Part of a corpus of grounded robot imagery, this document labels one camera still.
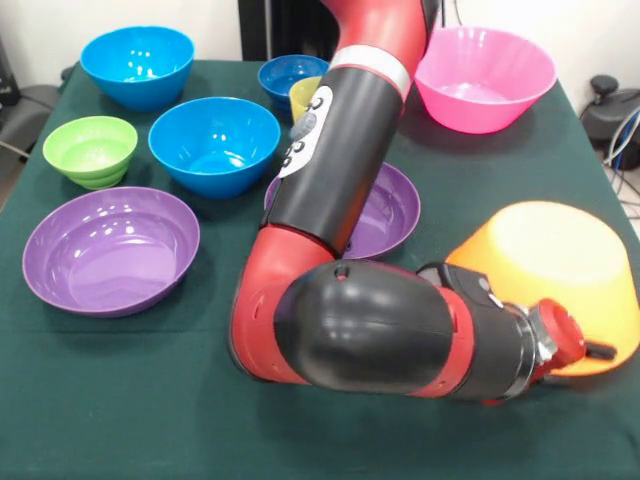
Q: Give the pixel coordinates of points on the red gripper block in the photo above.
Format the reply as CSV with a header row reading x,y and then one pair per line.
x,y
560,330

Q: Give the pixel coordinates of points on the large orange bowl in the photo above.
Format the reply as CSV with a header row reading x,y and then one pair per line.
x,y
565,250

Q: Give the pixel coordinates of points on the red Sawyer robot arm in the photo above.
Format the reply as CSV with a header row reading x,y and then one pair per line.
x,y
350,150

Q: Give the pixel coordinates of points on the purple shallow bowl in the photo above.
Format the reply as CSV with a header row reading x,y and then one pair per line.
x,y
390,210
110,260

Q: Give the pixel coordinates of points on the large pink bowl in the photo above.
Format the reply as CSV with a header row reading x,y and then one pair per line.
x,y
485,75

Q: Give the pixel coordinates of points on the yellow cup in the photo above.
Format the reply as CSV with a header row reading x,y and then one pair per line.
x,y
302,97

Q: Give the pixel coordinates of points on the small dark blue bowl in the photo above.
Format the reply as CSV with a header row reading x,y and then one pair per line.
x,y
280,75

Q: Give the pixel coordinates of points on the light blue bowl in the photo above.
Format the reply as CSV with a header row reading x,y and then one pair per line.
x,y
214,150
137,65

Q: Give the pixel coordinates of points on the dark green tablecloth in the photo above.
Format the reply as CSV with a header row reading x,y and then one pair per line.
x,y
125,400

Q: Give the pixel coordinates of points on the small green bowl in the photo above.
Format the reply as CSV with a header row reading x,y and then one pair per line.
x,y
90,150

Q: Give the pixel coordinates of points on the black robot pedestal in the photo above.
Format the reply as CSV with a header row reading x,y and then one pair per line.
x,y
295,30

